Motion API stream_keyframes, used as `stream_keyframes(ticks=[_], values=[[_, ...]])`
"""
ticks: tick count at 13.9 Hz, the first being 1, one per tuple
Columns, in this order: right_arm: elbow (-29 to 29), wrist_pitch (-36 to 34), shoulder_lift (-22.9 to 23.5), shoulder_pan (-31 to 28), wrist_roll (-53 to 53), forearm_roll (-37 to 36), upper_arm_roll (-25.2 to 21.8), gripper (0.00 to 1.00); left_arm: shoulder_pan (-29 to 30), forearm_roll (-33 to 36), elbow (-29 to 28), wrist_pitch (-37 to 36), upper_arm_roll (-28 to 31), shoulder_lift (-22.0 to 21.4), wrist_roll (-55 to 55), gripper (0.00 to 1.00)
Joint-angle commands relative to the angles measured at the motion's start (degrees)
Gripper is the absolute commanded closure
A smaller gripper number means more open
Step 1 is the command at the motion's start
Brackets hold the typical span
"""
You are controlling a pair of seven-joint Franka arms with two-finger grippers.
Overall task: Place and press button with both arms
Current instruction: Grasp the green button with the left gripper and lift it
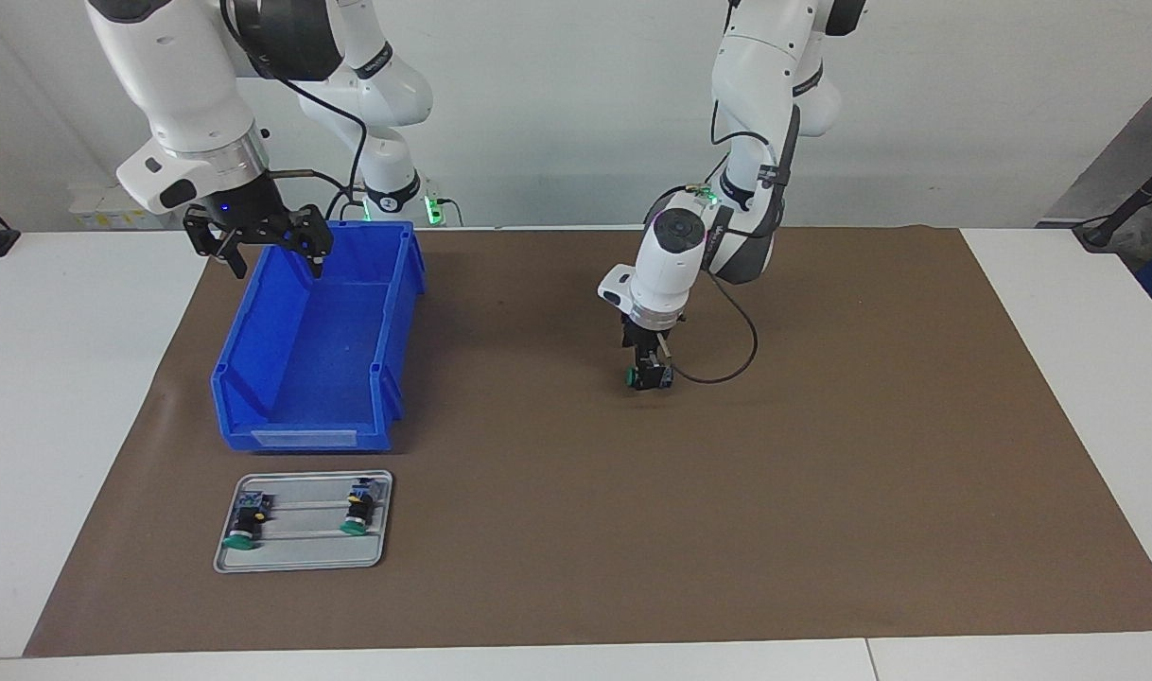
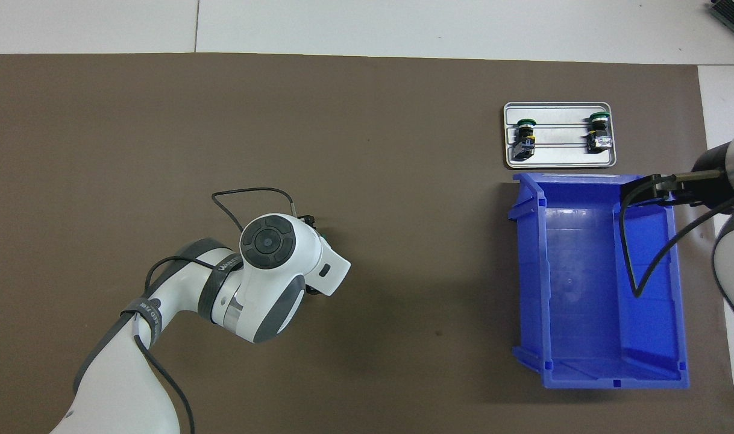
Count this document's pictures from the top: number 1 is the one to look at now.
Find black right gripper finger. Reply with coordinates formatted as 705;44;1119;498
184;210;250;280
290;210;336;280

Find white power strip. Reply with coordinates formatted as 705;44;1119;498
68;183;172;231

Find blue plastic storage bin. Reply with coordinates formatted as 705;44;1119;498
210;219;428;453

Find brown table mat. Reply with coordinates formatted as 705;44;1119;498
23;225;1152;658

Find silver metal tray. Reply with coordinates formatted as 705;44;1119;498
214;470;394;574

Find black stand pole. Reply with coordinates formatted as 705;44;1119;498
1073;151;1152;252

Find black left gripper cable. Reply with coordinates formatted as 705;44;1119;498
664;99;794;385

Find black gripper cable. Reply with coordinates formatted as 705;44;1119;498
664;99;794;385
218;0;369;223

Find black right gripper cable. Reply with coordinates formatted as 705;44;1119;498
218;0;369;223

